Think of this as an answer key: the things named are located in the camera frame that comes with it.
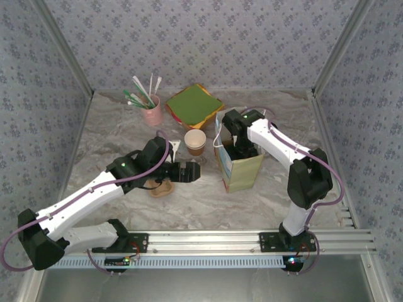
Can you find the brown pulp cup carrier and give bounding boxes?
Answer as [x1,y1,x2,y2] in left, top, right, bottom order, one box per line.
[147,179,176,198]

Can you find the floral paper takeout bag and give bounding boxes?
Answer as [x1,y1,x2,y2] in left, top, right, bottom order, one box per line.
[212,106,265,193]

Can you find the empty brown paper cup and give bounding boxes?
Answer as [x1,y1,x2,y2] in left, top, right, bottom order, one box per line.
[184,129,207,149]
[188,142,207,157]

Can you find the colourful paper napkin stack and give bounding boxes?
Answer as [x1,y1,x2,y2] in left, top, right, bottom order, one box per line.
[165,82,225,131]

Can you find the pink ribbed metal cup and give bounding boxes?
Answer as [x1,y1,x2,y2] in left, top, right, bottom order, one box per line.
[140,94,164,126]

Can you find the aluminium base beam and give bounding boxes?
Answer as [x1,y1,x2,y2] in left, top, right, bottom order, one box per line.
[33,230,378,255]

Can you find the white-tipped green straw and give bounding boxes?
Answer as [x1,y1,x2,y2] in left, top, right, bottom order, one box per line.
[126,99,149,110]

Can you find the left circuit board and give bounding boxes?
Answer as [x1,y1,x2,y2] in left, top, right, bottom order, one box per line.
[105,257,132,267]

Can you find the circuit board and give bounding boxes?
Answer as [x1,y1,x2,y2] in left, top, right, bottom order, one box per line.
[282,255,305,272]
[105,257,132,267]

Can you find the right circuit board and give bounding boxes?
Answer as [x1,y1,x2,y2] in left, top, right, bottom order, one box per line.
[282,255,305,272]

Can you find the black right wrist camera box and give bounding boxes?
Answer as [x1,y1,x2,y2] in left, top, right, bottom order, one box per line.
[225,143,263,159]

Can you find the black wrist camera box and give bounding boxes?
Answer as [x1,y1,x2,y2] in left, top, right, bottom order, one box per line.
[143,136,183,166]
[225,143,263,159]

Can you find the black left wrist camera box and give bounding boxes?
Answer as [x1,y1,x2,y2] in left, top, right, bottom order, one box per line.
[143,136,183,166]

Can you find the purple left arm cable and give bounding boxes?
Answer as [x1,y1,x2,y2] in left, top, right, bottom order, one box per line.
[0,130,171,275]

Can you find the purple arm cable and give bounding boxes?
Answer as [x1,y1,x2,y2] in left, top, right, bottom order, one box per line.
[241,106,344,275]
[0,130,171,275]

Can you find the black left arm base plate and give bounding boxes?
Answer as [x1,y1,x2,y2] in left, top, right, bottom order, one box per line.
[91,232,149,254]

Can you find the white slotted cable duct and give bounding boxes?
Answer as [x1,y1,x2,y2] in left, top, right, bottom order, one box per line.
[46,255,292,269]

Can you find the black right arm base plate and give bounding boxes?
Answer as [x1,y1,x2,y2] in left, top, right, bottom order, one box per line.
[258,232,317,254]

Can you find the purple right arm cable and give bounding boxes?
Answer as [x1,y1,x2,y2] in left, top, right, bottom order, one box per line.
[241,106,344,275]

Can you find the right aluminium frame post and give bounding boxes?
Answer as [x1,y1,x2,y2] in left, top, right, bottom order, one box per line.
[311,0,377,97]

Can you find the aluminium frame post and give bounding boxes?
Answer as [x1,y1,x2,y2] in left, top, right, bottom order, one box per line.
[31,0,95,97]
[311,0,377,97]

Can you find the left aluminium frame post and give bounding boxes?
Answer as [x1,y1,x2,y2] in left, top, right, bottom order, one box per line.
[31,0,95,97]

